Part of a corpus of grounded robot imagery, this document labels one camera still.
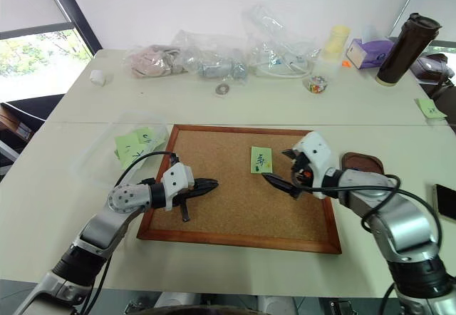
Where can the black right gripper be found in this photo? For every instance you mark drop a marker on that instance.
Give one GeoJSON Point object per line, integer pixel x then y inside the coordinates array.
{"type": "Point", "coordinates": [302, 177]}

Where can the purple tissue box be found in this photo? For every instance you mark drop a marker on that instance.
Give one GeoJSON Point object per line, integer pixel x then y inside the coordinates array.
{"type": "Point", "coordinates": [370, 53]}

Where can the pale yellow plastic cup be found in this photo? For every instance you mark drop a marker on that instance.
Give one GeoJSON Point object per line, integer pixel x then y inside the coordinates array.
{"type": "Point", "coordinates": [336, 40]}

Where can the small orange piece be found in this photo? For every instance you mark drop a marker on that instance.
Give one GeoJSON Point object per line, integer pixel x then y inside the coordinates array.
{"type": "Point", "coordinates": [346, 64]}

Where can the brown travel tumbler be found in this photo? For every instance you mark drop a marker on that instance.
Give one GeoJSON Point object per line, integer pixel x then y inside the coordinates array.
{"type": "Point", "coordinates": [402, 51]}

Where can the black window frame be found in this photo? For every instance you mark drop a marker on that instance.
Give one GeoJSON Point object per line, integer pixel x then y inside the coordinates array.
{"type": "Point", "coordinates": [76, 15]}

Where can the plastic bag with grey item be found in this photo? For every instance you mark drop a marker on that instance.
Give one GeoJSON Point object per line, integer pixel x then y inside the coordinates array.
{"type": "Point", "coordinates": [213, 63]}

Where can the white tape roll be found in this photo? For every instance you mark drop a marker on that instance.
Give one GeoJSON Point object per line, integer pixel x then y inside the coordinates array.
{"type": "Point", "coordinates": [97, 77]}

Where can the clear plastic box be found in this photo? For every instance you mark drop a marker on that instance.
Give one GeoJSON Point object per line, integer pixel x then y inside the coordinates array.
{"type": "Point", "coordinates": [92, 158]}

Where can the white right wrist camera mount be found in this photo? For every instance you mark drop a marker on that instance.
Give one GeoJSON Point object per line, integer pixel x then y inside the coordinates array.
{"type": "Point", "coordinates": [317, 151]}

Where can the dark bag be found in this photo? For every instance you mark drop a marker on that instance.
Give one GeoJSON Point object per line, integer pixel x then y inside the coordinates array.
{"type": "Point", "coordinates": [432, 72]}

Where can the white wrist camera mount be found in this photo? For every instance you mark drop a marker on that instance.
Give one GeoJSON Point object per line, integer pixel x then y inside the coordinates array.
{"type": "Point", "coordinates": [317, 151]}
{"type": "Point", "coordinates": [176, 181]}

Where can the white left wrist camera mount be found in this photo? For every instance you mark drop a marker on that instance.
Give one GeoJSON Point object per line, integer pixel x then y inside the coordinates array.
{"type": "Point", "coordinates": [176, 181]}

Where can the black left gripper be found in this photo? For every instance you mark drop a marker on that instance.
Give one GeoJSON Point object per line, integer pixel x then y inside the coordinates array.
{"type": "Point", "coordinates": [184, 211]}

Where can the wood-framed cork board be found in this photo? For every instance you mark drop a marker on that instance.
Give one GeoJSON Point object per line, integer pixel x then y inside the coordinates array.
{"type": "Point", "coordinates": [235, 204]}

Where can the green sticky note with writing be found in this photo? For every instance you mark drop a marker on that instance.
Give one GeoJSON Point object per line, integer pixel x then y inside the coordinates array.
{"type": "Point", "coordinates": [261, 154]}
{"type": "Point", "coordinates": [126, 149]}
{"type": "Point", "coordinates": [144, 135]}
{"type": "Point", "coordinates": [429, 108]}

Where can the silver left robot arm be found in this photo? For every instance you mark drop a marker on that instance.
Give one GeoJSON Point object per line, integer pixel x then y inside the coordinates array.
{"type": "Point", "coordinates": [96, 229]}

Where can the black smartphone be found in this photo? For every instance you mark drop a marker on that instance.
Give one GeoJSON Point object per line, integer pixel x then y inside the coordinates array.
{"type": "Point", "coordinates": [446, 201]}

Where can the clear jar of coloured pushpins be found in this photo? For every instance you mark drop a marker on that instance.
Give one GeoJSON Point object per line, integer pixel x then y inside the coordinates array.
{"type": "Point", "coordinates": [315, 84]}

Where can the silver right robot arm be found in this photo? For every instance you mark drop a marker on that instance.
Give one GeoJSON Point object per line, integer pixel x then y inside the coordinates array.
{"type": "Point", "coordinates": [402, 219]}

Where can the plastic bag with pink cloth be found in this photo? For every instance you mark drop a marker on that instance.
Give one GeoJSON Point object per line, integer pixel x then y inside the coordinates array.
{"type": "Point", "coordinates": [153, 60]}

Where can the brown tray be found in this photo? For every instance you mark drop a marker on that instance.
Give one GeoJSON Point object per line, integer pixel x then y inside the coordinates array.
{"type": "Point", "coordinates": [363, 161]}

